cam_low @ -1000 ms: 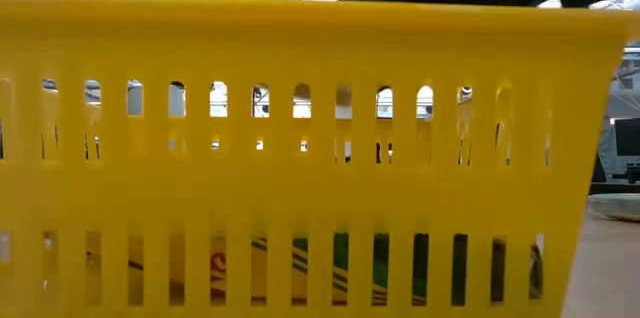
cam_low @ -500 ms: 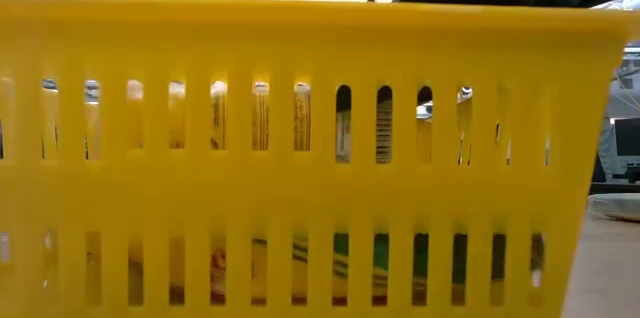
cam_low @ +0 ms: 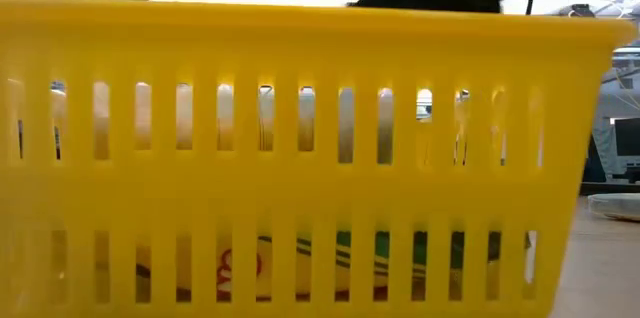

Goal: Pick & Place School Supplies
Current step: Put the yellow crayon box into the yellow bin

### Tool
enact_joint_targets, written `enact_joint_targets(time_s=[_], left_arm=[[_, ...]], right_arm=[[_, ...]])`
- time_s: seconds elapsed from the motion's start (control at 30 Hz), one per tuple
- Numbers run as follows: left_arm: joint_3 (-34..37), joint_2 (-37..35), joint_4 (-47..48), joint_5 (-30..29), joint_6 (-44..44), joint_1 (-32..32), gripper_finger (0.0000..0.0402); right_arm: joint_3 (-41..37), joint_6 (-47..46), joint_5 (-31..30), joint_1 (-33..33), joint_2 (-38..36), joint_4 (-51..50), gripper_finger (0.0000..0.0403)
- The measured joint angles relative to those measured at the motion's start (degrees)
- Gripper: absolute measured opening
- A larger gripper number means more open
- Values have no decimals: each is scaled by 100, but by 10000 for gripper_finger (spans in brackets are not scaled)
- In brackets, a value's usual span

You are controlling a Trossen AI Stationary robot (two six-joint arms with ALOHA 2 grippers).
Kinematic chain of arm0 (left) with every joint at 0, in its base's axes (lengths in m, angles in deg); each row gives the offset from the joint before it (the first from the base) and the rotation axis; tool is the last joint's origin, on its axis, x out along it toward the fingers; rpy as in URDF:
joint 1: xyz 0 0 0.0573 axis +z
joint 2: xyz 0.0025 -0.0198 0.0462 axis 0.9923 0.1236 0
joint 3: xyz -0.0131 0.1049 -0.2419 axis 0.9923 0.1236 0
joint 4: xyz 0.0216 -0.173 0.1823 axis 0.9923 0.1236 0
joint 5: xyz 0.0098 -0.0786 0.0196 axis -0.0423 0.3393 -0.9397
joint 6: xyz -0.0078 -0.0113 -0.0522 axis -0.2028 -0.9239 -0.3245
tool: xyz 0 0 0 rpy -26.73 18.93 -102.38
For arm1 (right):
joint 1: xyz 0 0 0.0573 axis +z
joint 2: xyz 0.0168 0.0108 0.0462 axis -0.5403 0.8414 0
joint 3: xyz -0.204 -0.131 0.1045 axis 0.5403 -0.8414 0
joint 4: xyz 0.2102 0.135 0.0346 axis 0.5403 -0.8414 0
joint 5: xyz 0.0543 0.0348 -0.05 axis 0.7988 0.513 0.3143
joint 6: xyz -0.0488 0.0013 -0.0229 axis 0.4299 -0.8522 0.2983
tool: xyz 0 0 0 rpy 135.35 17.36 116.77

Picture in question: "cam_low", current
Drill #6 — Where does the grey covered machine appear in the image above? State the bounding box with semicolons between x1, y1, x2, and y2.
581;42;640;196

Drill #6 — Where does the yellow plastic basket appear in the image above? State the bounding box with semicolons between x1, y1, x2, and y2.
0;0;639;318

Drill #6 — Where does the yellow crayon box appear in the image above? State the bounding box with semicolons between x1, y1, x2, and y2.
134;230;532;304

